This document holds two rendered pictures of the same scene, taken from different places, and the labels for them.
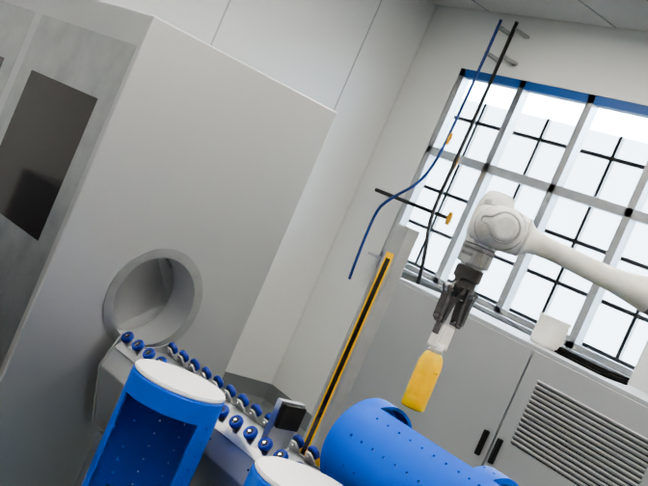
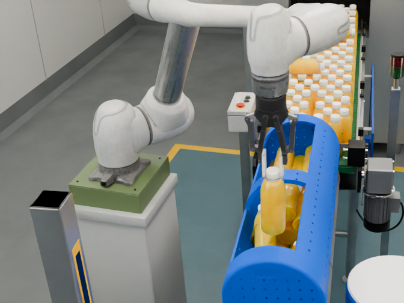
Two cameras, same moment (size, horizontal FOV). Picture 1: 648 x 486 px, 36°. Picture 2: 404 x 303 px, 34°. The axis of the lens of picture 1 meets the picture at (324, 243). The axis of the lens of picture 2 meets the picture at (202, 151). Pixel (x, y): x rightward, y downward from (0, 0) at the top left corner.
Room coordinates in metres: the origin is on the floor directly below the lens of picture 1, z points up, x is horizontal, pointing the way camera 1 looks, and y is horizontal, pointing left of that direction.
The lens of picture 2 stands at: (3.58, 0.78, 2.34)
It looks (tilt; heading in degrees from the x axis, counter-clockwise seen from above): 29 degrees down; 239
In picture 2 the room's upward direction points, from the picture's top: 5 degrees counter-clockwise
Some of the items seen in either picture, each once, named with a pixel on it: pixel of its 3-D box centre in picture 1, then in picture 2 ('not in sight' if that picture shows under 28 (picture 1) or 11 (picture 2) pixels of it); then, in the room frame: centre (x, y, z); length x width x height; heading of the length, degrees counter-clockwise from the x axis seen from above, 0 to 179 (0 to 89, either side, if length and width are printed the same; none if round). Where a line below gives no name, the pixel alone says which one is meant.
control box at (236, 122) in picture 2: not in sight; (243, 111); (2.03, -1.38, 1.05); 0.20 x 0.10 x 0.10; 44
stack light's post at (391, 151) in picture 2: not in sight; (388, 193); (1.45, -1.04, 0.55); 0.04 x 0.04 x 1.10; 44
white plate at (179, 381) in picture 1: (180, 381); not in sight; (2.83, 0.22, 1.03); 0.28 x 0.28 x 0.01
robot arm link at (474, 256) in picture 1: (474, 256); (270, 81); (2.66, -0.39, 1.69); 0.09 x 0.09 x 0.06
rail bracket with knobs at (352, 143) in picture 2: not in sight; (355, 154); (1.81, -0.92, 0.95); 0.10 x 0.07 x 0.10; 134
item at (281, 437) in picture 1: (283, 426); not in sight; (2.94, -0.11, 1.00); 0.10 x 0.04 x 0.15; 134
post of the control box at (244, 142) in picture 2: not in sight; (247, 214); (2.03, -1.38, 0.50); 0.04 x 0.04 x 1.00; 44
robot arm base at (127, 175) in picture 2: not in sight; (116, 167); (2.73, -1.22, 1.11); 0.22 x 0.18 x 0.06; 36
